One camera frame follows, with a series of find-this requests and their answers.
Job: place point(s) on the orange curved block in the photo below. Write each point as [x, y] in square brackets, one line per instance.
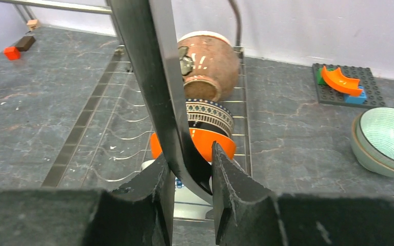
[339, 82]

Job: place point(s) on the pale green ceramic bowl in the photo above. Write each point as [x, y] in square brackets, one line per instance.
[363, 158]

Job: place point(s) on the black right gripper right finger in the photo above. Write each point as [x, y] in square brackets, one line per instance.
[247, 213]

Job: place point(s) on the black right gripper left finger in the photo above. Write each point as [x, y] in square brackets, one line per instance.
[139, 212]

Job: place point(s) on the steel two-tier dish rack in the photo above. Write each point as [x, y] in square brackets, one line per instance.
[147, 31]

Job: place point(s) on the green brick on baseplate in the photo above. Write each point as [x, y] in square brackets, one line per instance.
[319, 78]

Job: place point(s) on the wooden cube back corner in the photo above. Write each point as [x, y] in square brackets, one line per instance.
[33, 24]

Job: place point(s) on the blue white porcelain bowl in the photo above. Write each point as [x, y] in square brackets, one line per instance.
[187, 205]

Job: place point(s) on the black white patterned bowl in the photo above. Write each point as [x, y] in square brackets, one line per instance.
[209, 115]

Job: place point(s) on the brown patterned bowl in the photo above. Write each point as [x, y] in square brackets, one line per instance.
[209, 64]

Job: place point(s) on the orange brown block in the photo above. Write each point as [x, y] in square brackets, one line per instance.
[24, 44]

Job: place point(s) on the blue brick on baseplate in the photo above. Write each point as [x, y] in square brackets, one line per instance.
[358, 100]

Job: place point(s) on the grey building baseplate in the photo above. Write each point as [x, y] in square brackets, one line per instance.
[327, 95]

